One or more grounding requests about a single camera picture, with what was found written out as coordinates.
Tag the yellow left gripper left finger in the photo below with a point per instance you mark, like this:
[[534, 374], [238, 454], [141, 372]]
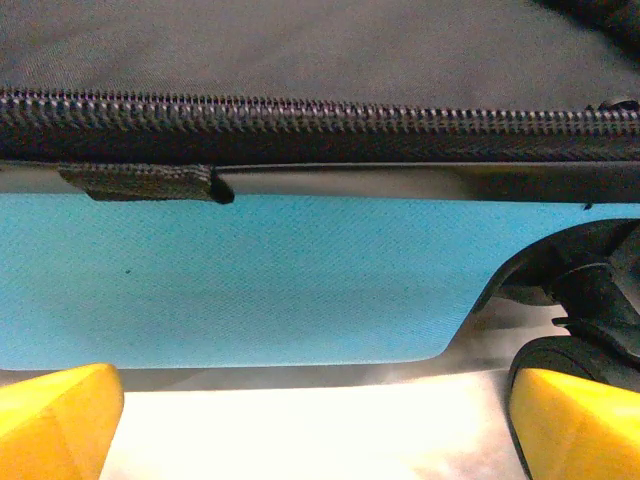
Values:
[[55, 425]]

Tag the teal hard-shell wheeled suitcase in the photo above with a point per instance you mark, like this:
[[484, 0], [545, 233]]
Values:
[[280, 280]]

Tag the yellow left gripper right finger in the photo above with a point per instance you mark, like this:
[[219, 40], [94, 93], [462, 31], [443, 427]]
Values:
[[580, 435]]

